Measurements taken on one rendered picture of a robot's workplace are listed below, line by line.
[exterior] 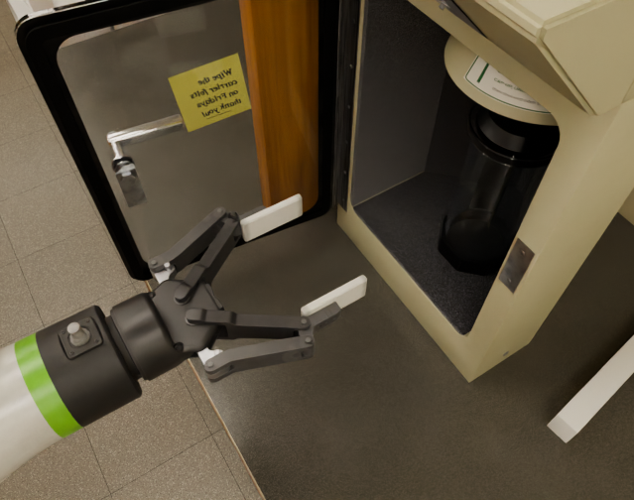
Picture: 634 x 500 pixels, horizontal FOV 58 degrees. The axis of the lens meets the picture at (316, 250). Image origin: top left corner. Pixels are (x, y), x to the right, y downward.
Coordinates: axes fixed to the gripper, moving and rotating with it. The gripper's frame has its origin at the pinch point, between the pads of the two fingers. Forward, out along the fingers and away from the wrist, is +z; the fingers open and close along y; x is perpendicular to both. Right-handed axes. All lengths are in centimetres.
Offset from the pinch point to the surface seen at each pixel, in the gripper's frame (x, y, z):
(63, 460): 120, 48, -54
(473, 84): -13.5, -0.1, 16.7
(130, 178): -0.8, 18.3, -12.4
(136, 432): 119, 45, -33
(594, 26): -30.2, -13.9, 7.8
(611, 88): -24.2, -13.9, 12.7
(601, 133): -19.1, -13.5, 15.2
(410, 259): 17.7, 2.6, 16.8
